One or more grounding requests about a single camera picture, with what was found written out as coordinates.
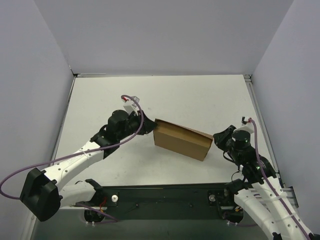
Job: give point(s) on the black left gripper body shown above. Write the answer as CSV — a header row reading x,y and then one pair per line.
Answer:
x,y
144,125

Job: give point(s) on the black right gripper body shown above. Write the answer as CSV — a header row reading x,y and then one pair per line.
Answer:
x,y
223,139

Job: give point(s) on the brown cardboard box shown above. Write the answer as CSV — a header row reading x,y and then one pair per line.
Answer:
x,y
182,140

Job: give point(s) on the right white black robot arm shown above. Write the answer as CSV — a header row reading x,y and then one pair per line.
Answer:
x,y
261,196

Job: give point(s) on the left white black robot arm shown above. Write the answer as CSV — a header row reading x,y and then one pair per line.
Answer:
x,y
45,191

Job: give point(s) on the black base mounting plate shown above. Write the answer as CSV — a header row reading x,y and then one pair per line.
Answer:
x,y
202,201

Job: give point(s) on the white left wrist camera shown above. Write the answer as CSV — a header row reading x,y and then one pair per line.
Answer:
x,y
129,105

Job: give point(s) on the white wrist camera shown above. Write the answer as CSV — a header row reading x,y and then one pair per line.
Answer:
x,y
129,105
247,125

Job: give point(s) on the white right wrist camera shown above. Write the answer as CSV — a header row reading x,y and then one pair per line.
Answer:
x,y
247,125

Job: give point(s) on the aluminium frame rail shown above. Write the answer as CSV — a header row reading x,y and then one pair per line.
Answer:
x,y
291,196

